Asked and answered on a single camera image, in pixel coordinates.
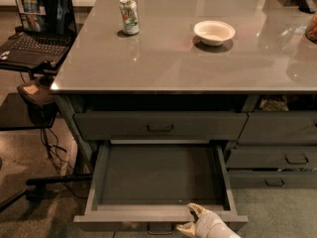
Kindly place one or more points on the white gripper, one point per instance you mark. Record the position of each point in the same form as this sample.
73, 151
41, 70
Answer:
208, 223

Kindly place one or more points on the grey drawer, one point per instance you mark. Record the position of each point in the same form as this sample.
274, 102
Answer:
149, 187
280, 128
272, 157
160, 125
246, 179

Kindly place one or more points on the black open laptop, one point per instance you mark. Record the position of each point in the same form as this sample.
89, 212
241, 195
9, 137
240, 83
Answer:
48, 32

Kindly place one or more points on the snack bag under counter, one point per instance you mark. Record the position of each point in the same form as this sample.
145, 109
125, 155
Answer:
273, 103

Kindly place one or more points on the white paper bowl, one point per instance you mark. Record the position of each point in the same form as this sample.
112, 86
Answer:
214, 33

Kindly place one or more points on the black device with sticky note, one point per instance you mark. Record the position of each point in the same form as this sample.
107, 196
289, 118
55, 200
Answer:
40, 102

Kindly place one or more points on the black laptop stand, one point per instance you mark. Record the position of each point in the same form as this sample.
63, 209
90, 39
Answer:
14, 116

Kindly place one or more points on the green white soda can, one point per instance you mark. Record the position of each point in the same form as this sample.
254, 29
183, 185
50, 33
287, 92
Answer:
128, 9

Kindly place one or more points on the brown item at counter edge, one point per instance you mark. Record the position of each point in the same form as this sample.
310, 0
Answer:
311, 30

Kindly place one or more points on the grey counter cabinet frame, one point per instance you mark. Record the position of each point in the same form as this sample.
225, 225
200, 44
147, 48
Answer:
72, 104

